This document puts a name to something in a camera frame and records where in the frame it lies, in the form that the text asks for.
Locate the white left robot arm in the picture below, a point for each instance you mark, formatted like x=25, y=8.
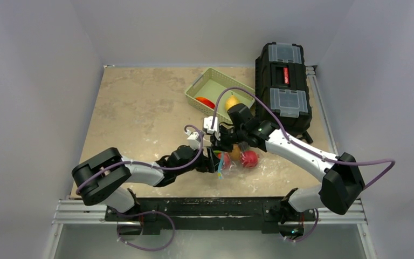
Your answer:
x=99, y=179

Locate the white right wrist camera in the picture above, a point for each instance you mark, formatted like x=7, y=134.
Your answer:
x=210, y=125

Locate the black toolbox clear lids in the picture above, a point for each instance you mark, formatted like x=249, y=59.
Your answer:
x=281, y=84

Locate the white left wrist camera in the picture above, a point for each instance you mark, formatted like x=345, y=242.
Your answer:
x=195, y=139

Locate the green perforated plastic basket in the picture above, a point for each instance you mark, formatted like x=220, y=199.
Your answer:
x=210, y=85

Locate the brown fake potato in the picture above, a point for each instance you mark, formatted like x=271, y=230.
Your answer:
x=236, y=152

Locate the red fake apple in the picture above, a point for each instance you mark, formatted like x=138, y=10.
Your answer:
x=249, y=159

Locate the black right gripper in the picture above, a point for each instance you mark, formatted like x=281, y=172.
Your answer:
x=222, y=143

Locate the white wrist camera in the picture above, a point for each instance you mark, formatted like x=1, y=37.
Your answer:
x=195, y=139
x=210, y=125

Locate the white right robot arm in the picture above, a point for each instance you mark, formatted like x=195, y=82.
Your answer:
x=340, y=180

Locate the red orange fake tomato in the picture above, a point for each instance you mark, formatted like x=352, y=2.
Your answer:
x=206, y=102

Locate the yellow fake lemon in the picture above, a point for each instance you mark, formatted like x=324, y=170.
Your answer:
x=231, y=101

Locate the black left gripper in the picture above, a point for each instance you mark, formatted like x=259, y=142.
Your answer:
x=206, y=164

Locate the clear zip bag blue seal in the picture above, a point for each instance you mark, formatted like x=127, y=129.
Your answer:
x=236, y=166

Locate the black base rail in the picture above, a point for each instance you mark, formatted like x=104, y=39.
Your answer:
x=269, y=215

